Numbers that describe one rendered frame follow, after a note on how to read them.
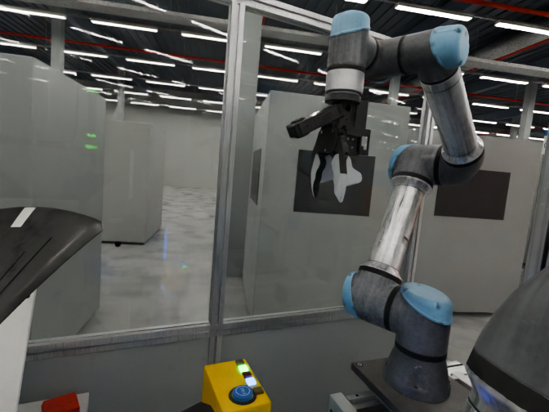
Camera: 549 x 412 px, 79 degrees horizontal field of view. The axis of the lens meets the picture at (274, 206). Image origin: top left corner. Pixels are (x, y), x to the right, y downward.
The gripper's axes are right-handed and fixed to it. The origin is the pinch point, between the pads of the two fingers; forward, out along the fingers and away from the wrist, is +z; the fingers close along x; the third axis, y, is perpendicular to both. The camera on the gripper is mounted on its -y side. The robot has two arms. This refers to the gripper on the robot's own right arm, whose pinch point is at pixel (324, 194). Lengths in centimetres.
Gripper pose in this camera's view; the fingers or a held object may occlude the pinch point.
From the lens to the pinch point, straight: 69.6
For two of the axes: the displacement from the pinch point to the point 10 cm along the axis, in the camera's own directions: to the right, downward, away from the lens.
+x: -4.1, -1.3, 9.0
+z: -0.8, 9.9, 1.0
